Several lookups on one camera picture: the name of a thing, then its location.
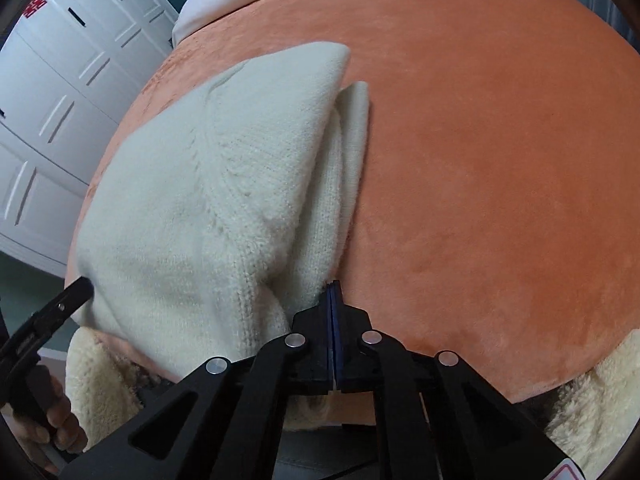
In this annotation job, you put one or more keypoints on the orange plush blanket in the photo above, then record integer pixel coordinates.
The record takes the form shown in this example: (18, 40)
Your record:
(475, 160)

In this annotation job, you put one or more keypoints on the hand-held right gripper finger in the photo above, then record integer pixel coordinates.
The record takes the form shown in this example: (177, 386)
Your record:
(328, 312)
(337, 320)

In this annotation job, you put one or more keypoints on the person's left hand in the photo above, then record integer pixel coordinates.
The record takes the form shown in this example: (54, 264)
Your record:
(62, 410)

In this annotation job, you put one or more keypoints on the cream fleece blanket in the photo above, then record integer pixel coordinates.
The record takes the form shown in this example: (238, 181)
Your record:
(95, 385)

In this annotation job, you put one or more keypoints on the red paper decoration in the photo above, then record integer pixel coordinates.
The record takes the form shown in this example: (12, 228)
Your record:
(34, 6)

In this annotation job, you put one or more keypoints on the cream knit cardigan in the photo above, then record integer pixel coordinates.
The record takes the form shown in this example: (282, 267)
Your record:
(200, 210)

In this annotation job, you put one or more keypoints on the grey curtain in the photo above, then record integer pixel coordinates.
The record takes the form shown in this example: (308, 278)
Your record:
(600, 0)

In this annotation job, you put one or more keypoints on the white duvet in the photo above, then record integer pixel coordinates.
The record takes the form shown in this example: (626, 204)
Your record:
(210, 10)

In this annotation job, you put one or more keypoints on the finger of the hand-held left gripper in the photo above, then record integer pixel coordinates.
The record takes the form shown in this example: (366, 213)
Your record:
(70, 300)

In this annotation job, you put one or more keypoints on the white wardrobe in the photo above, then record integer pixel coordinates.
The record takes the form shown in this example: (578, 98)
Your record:
(60, 110)

